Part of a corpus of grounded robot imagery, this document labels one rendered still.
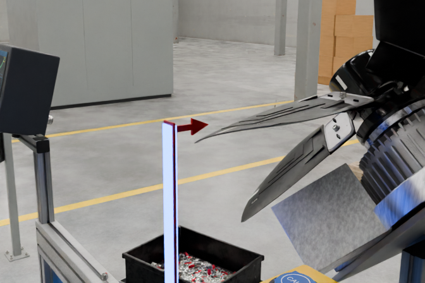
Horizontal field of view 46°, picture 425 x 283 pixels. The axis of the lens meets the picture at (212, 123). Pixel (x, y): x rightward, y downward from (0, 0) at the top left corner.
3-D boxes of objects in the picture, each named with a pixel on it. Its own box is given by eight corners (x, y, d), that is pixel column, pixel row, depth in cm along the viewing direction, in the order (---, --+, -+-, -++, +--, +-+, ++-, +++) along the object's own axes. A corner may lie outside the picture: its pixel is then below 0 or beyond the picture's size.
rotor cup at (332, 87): (394, 141, 98) (357, 91, 104) (447, 91, 88) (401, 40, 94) (346, 153, 90) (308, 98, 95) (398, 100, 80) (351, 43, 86)
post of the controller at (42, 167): (55, 222, 114) (49, 138, 110) (42, 225, 112) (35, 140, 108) (50, 217, 116) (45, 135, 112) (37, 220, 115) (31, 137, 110)
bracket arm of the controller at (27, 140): (50, 151, 110) (49, 139, 109) (36, 154, 108) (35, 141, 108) (19, 131, 129) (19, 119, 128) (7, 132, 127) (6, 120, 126)
